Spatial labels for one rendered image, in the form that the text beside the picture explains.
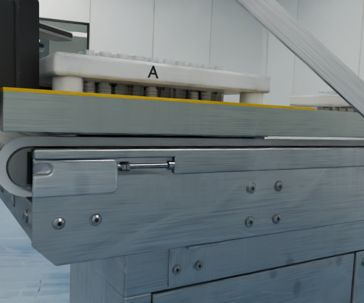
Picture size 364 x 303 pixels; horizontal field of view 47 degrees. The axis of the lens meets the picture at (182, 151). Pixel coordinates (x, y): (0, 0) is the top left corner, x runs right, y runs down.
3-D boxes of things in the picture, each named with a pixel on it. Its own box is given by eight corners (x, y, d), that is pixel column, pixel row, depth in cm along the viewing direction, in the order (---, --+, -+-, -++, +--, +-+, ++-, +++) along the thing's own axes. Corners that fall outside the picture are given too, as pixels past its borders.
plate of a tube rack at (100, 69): (167, 97, 68) (167, 85, 68) (271, 93, 48) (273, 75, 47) (8, 86, 56) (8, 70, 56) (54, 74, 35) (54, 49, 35)
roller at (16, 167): (7, 190, 33) (7, 146, 33) (-24, 155, 56) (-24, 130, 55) (51, 187, 35) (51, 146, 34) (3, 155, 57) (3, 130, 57)
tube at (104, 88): (109, 127, 43) (109, 53, 42) (112, 127, 42) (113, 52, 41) (96, 127, 42) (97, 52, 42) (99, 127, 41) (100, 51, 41)
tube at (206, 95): (207, 130, 49) (209, 65, 49) (211, 130, 48) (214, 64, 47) (197, 129, 49) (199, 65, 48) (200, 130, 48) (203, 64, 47)
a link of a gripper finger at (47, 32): (77, 40, 42) (29, 28, 36) (53, 42, 43) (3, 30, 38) (77, 24, 42) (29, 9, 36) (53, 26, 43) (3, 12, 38)
